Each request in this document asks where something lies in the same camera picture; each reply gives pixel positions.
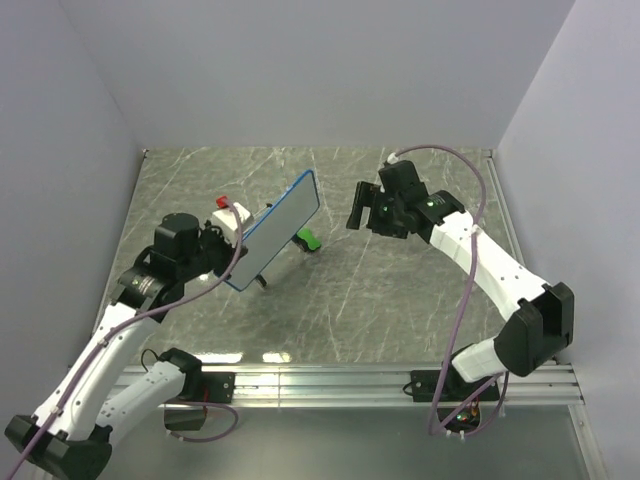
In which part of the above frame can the green whiteboard eraser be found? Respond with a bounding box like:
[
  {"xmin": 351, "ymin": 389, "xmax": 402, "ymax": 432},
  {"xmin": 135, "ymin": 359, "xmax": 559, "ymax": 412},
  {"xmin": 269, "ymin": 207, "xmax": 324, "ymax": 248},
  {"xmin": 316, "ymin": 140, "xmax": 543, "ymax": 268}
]
[{"xmin": 295, "ymin": 228, "xmax": 322, "ymax": 253}]

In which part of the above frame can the blue framed whiteboard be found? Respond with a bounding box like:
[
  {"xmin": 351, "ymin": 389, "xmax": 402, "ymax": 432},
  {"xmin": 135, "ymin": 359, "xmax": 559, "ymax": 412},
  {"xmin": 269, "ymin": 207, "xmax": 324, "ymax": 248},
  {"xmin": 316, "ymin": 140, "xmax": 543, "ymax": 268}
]
[{"xmin": 226, "ymin": 169, "xmax": 320, "ymax": 292}]

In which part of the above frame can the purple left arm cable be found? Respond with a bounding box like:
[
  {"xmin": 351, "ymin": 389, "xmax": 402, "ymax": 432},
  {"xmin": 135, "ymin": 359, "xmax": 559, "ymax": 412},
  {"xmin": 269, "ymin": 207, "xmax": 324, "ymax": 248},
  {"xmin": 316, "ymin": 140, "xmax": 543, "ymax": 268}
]
[{"xmin": 7, "ymin": 199, "xmax": 240, "ymax": 480}]

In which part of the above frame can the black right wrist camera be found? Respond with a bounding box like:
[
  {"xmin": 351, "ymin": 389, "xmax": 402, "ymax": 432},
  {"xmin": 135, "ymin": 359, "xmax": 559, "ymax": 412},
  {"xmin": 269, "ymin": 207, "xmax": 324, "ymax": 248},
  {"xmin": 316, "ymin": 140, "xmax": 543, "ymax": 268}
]
[{"xmin": 378, "ymin": 160, "xmax": 428, "ymax": 202}]

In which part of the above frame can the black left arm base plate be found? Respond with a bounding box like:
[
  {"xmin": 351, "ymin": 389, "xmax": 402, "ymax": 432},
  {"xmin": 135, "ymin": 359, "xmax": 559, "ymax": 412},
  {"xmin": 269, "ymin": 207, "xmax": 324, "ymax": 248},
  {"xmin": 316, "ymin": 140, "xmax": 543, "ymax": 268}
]
[{"xmin": 163, "ymin": 371, "xmax": 236, "ymax": 433}]

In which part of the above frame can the aluminium right side rail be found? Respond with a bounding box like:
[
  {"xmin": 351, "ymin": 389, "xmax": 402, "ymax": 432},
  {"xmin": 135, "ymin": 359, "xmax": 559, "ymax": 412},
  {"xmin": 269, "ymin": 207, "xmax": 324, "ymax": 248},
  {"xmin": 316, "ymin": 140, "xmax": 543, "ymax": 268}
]
[{"xmin": 481, "ymin": 148, "xmax": 549, "ymax": 280}]

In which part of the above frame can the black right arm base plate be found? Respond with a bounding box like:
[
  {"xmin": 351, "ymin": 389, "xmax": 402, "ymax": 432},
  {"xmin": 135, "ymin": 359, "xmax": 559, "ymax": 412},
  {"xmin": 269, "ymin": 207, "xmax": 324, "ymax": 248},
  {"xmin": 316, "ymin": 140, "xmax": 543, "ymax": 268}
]
[{"xmin": 403, "ymin": 368, "xmax": 503, "ymax": 435}]

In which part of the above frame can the aluminium rail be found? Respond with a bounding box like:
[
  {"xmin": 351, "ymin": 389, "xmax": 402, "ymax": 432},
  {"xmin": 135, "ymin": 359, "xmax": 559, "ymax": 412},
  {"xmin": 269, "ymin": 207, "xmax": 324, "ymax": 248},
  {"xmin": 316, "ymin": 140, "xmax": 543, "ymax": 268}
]
[
  {"xmin": 58, "ymin": 364, "xmax": 585, "ymax": 409},
  {"xmin": 481, "ymin": 148, "xmax": 549, "ymax": 280}
]

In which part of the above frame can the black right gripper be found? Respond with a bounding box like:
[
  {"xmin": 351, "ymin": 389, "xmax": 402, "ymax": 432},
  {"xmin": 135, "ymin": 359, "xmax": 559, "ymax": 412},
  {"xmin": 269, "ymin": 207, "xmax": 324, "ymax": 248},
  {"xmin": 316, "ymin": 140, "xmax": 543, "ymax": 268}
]
[{"xmin": 345, "ymin": 182, "xmax": 407, "ymax": 240}]

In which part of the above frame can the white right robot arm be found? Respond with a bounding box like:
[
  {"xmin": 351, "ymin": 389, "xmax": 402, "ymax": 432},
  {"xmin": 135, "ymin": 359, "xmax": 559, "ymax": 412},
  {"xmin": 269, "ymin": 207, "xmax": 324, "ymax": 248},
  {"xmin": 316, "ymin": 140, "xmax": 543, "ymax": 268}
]
[{"xmin": 347, "ymin": 181, "xmax": 575, "ymax": 400}]

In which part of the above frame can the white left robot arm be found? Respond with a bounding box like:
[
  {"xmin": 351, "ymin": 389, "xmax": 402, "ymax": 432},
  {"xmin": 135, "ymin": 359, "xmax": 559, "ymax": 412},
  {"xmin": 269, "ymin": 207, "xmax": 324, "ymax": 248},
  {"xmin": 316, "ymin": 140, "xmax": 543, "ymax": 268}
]
[{"xmin": 5, "ymin": 204, "xmax": 253, "ymax": 479}]

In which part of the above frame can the aluminium front rail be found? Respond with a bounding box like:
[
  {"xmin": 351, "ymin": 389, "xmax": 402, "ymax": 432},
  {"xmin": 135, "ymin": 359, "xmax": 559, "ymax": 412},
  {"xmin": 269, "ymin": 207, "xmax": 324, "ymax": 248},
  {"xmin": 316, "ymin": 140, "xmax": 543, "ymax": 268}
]
[{"xmin": 58, "ymin": 364, "xmax": 585, "ymax": 409}]

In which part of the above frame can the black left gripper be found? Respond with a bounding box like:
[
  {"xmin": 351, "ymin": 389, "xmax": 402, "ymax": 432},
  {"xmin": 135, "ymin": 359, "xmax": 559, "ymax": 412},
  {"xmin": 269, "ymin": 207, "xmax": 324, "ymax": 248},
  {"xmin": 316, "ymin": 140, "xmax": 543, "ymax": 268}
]
[{"xmin": 178, "ymin": 217, "xmax": 247, "ymax": 281}]

